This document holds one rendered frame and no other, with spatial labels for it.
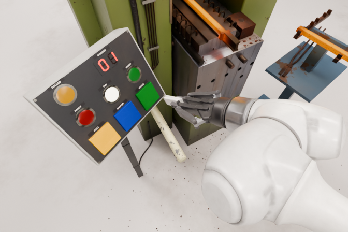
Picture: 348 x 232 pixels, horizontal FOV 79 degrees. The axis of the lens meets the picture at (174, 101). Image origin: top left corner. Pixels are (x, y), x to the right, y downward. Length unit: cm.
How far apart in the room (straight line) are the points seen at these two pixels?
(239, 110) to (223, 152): 18
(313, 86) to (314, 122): 102
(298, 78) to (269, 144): 112
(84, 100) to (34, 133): 151
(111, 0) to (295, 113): 68
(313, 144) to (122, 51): 54
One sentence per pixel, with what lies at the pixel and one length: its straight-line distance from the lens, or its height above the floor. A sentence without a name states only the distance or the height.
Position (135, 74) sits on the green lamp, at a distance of 71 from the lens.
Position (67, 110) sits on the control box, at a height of 113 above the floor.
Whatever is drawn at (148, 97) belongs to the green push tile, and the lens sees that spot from 74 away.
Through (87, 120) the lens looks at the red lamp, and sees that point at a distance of 65.
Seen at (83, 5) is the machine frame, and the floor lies 96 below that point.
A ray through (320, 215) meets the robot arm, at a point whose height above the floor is 133.
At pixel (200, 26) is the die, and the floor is 99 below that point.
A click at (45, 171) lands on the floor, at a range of 193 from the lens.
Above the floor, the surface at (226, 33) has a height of 102.
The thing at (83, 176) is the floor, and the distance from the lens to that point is 180.
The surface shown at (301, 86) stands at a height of 67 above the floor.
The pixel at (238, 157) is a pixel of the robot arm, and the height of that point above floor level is 135.
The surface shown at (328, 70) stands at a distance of 157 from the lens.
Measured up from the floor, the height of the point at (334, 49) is 94.
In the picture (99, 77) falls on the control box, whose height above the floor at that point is 114.
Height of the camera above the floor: 161
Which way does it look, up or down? 56 degrees down
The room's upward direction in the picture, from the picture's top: straight up
